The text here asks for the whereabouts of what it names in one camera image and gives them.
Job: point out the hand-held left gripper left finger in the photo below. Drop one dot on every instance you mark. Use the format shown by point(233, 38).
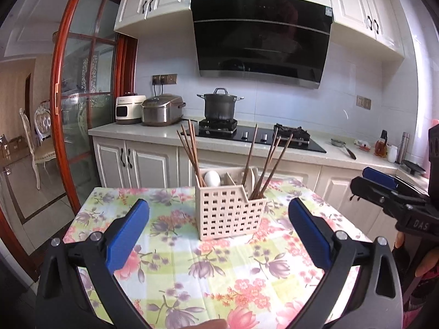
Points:
point(128, 233)

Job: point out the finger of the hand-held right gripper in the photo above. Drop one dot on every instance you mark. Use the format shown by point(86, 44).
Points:
point(380, 197)
point(379, 176)

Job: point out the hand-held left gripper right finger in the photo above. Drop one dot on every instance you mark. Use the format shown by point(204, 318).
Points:
point(308, 233)

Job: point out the cream perforated plastic utensil basket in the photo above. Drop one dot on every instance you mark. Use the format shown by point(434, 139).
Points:
point(226, 212)

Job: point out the white ceramic spoon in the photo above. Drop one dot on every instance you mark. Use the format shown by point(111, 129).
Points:
point(212, 178)

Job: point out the person's right hand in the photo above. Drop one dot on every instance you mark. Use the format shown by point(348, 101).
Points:
point(427, 264)

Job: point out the person's left hand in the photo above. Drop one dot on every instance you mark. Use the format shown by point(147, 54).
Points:
point(212, 325)

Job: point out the small white jar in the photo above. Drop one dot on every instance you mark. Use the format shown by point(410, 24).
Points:
point(392, 154)

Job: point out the amber oil bottle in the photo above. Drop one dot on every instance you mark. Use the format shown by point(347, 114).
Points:
point(380, 147)

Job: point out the small red dish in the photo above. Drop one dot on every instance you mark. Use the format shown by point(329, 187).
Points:
point(362, 145)

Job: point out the stainless steel bottle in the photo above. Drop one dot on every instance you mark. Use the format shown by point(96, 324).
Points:
point(403, 147)

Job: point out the small metal saucepan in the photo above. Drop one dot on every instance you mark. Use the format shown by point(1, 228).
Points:
point(339, 143)

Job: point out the floral tablecloth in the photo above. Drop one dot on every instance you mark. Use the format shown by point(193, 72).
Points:
point(178, 264)

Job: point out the white base cabinets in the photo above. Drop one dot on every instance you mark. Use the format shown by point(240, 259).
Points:
point(151, 161)

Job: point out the black gas burner grate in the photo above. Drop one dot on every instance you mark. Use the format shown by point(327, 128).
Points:
point(298, 133)
point(217, 125)

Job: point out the black glass gas hob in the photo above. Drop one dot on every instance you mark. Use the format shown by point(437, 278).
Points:
point(247, 137)

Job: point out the white dining chair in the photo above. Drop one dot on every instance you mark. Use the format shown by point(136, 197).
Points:
point(44, 120)
point(43, 156)

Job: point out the white countertop cooker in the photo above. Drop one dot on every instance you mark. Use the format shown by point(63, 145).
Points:
point(128, 109)

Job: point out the silver rice cooker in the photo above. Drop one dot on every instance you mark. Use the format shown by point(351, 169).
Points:
point(163, 111)

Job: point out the glass sliding door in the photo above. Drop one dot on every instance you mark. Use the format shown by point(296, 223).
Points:
point(56, 109)

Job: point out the cardboard box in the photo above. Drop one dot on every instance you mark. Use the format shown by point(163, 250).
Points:
point(13, 147)

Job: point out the grey stock pot with lid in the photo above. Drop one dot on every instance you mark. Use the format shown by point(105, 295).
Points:
point(219, 106)

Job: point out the black range hood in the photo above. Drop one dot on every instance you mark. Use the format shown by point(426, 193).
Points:
point(260, 41)

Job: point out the small grey wall socket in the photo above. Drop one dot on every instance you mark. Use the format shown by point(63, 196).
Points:
point(363, 102)

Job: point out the red wooden door frame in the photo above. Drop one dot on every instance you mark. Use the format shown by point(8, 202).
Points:
point(20, 243)

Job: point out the grey wall socket panel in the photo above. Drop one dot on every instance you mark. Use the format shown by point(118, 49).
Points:
point(164, 79)

